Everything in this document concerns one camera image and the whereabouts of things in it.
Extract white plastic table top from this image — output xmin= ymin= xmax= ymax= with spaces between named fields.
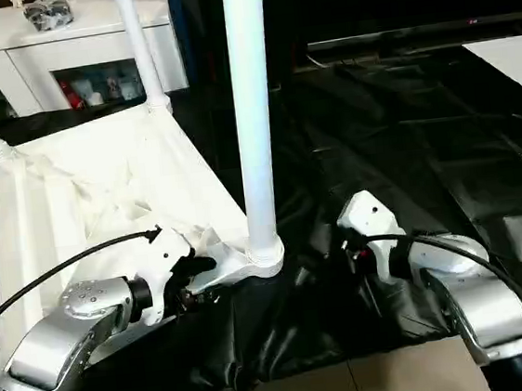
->
xmin=0 ymin=85 xmax=297 ymax=366

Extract black work mat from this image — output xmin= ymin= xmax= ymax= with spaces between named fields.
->
xmin=0 ymin=33 xmax=522 ymax=391

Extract toy figures behind cabinet glass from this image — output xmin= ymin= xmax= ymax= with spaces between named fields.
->
xmin=58 ymin=62 xmax=151 ymax=111

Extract white cabinet with glass doors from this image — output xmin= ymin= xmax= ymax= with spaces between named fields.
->
xmin=0 ymin=0 xmax=192 ymax=121

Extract grey plush toy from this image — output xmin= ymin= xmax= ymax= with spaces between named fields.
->
xmin=22 ymin=0 xmax=76 ymax=36

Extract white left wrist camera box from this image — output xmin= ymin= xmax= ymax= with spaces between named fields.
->
xmin=132 ymin=223 xmax=203 ymax=323

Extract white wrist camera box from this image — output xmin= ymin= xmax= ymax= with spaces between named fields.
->
xmin=333 ymin=187 xmax=412 ymax=287
xmin=132 ymin=223 xmax=203 ymax=323

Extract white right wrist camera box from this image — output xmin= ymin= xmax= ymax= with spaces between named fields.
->
xmin=333 ymin=187 xmax=412 ymax=287

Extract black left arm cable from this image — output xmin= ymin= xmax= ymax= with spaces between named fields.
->
xmin=0 ymin=227 xmax=174 ymax=334

